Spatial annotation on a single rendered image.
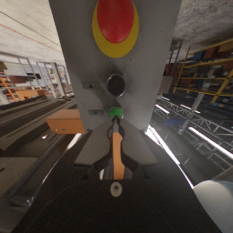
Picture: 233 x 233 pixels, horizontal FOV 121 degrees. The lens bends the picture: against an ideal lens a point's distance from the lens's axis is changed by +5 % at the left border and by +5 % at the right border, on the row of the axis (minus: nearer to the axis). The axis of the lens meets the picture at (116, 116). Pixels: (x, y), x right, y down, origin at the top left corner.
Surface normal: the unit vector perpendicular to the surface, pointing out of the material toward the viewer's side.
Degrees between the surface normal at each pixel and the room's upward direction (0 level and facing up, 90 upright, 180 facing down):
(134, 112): 90
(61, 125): 90
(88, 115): 90
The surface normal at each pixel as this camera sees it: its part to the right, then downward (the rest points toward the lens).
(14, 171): 0.00, -0.88
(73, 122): 0.00, 0.48
